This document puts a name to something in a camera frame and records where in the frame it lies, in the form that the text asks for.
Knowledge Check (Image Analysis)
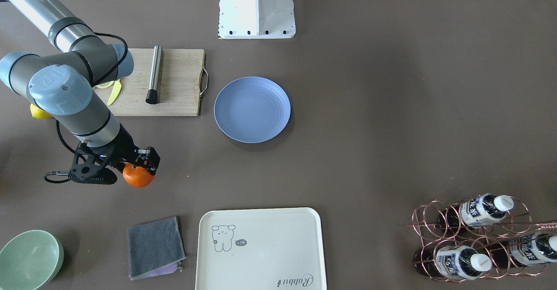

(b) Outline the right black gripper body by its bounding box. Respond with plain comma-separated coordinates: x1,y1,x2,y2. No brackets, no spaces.
98,125,139,167

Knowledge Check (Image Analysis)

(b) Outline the orange mandarin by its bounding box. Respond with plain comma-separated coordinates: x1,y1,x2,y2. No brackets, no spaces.
122,163,154,188

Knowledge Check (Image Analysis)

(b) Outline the blue plate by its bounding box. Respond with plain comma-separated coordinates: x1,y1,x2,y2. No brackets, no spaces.
214,76,291,143

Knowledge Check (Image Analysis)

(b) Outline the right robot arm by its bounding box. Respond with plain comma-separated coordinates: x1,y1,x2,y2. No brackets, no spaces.
1,0,161,184

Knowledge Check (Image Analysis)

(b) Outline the steel muddler rod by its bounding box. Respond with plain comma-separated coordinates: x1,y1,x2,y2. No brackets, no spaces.
145,45,164,104

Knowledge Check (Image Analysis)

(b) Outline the yellow plastic knife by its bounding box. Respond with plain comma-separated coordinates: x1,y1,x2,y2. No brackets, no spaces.
106,79,123,106

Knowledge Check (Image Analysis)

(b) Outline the grey cloth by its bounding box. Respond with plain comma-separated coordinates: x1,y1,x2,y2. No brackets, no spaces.
127,216,186,281

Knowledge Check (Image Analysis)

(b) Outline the wooden cutting board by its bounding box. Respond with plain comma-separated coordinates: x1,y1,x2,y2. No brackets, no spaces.
108,48,205,117

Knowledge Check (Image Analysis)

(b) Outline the yellow lemon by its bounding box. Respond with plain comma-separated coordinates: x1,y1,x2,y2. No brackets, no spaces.
30,103,53,120

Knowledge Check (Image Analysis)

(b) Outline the green bowl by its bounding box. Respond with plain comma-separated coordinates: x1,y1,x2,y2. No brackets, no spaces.
0,230,64,290

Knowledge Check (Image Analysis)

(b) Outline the cream rabbit tray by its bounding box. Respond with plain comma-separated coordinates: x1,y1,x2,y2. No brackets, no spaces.
195,207,328,290

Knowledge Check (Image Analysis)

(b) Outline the dark drink bottle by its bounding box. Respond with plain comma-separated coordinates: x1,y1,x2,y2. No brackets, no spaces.
434,193,514,234
413,246,493,281
486,231,557,270

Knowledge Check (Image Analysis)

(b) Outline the copper bottle rack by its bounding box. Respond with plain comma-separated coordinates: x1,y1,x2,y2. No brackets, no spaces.
410,198,556,282

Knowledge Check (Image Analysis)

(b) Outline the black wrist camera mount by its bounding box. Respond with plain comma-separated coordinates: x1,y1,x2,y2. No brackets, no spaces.
43,141,117,185

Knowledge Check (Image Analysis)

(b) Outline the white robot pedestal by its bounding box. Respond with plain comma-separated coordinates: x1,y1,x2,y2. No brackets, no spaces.
218,0,296,39

